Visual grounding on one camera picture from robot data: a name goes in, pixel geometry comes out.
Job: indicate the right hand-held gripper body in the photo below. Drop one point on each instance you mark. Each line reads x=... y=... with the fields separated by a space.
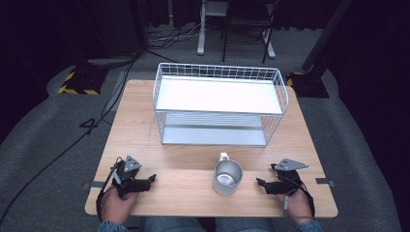
x=288 y=182

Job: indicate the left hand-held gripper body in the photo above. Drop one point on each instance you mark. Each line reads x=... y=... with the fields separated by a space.
x=126 y=180

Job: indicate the metal cup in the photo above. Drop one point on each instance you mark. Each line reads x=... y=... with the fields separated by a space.
x=227 y=179

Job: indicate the person's right hand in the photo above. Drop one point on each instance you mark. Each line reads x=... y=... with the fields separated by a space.
x=299 y=206

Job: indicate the person's left hand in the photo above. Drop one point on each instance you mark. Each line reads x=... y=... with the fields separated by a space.
x=116 y=208

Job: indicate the grey tape strip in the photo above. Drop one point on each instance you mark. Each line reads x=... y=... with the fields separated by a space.
x=325 y=182
x=95 y=185

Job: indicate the person's right leg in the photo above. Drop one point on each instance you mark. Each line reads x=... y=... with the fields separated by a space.
x=245 y=225

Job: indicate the black stand base striped tape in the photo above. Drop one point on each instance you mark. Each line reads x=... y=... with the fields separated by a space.
x=309 y=85
x=82 y=82

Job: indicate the black slanted stand pole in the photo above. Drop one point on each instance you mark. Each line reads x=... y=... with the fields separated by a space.
x=325 y=35

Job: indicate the black folding chair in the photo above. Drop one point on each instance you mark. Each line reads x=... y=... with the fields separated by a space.
x=248 y=21

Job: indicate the white desk frame leg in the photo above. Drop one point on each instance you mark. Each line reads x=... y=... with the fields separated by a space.
x=270 y=45
x=202 y=35

